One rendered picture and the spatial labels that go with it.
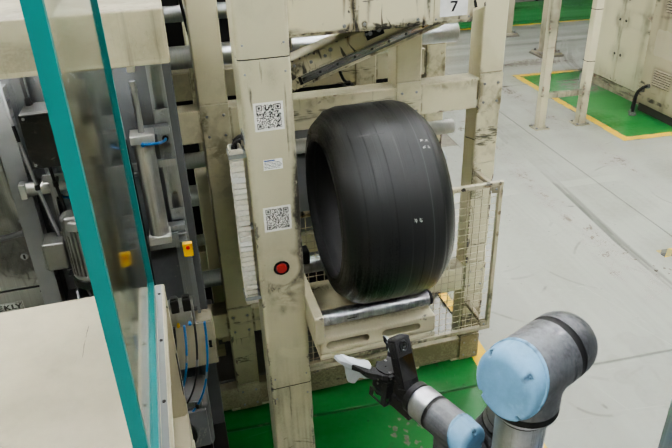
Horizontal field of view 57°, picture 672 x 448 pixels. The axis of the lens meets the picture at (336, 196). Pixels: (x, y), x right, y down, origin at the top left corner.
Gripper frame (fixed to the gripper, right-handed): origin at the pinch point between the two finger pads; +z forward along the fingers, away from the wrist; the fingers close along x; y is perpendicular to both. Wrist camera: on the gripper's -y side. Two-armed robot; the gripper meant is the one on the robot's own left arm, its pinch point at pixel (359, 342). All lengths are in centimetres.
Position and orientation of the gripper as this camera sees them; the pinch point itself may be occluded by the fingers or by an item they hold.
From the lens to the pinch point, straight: 148.1
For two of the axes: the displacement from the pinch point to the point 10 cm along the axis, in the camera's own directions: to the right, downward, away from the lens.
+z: -6.1, -3.4, 7.2
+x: 7.9, -1.7, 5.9
